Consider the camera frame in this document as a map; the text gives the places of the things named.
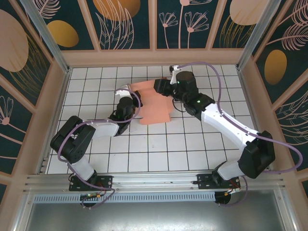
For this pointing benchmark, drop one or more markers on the salmon pink cloth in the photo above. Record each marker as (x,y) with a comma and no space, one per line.
(154,108)

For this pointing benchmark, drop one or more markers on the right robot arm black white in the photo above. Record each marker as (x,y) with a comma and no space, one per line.
(228,125)

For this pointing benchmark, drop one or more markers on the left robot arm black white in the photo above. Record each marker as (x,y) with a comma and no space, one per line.
(72,139)

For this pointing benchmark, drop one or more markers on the grey metal sheet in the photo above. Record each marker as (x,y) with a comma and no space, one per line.
(154,219)

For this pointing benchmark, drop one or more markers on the dark floral wall panel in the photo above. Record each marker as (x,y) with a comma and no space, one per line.
(226,36)
(144,29)
(288,48)
(12,132)
(79,14)
(296,132)
(173,36)
(14,36)

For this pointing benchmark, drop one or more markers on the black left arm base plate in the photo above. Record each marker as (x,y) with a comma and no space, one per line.
(106,183)

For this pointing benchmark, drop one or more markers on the long aluminium frame rail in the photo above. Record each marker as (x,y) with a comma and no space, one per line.
(154,179)

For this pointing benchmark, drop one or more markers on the aluminium corner post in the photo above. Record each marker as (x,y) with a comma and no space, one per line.
(260,29)
(45,36)

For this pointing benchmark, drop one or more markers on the aluminium side rail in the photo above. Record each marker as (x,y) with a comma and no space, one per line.
(44,164)
(267,162)

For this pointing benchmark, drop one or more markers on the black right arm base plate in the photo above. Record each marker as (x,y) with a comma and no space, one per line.
(204,183)

